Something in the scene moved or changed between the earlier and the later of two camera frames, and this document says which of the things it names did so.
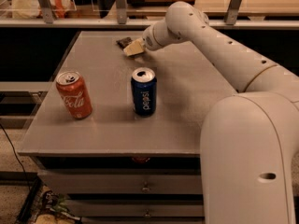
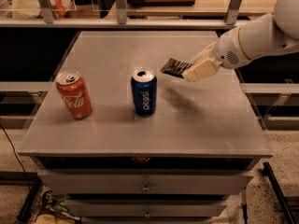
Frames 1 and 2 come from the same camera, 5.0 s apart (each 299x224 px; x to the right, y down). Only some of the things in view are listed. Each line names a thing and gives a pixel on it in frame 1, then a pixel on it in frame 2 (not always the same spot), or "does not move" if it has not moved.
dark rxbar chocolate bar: x=122 y=43 -> x=175 y=67
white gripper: x=149 y=41 -> x=226 y=51
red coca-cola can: x=74 y=94 does not move
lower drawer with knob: x=136 y=208 does not move
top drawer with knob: x=122 y=181 does not move
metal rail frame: x=45 y=18 does not move
